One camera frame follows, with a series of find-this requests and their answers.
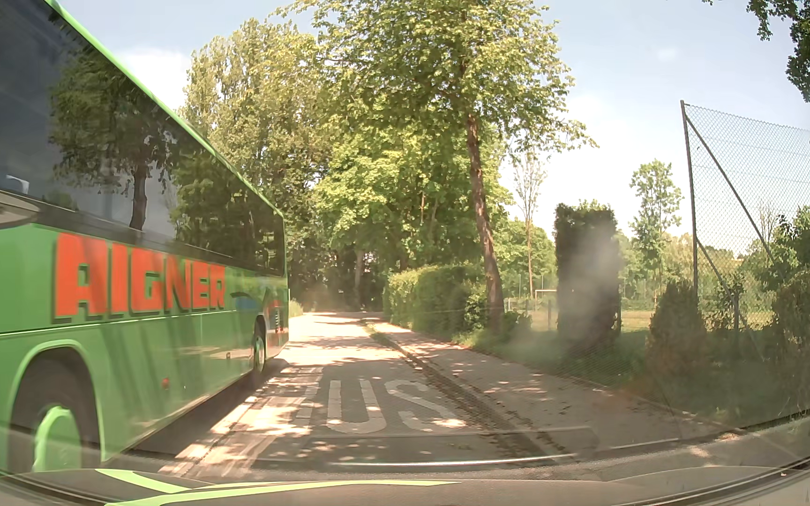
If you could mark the grass sports field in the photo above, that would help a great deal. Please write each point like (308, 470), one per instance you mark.
(633, 320)

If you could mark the tall tree with slim trunk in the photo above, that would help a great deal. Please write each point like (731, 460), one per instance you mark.
(481, 211)

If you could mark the slim young tree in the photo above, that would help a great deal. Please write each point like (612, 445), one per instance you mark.
(654, 211)

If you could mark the car's own bonnet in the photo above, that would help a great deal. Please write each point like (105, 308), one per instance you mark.
(391, 488)

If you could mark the grey asphalt road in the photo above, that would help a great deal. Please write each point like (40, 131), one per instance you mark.
(349, 344)

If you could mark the green coach bus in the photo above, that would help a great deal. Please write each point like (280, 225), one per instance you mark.
(95, 302)

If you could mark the road markings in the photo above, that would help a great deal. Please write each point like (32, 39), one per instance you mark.
(352, 411)

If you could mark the trimmed green hedge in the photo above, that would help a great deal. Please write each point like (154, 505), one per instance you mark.
(433, 295)

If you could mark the round leafy bush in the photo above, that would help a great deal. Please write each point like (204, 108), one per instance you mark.
(809, 309)

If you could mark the grey paved pavement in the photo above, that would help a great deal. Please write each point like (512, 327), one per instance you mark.
(517, 393)

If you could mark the tall dark clipped bush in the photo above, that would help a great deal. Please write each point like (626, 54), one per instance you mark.
(586, 274)

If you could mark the grass verge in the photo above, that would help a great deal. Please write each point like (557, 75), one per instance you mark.
(588, 365)

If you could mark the small conical bush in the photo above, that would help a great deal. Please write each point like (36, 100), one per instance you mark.
(676, 327)

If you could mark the row of tall trees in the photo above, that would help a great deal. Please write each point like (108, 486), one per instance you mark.
(264, 140)

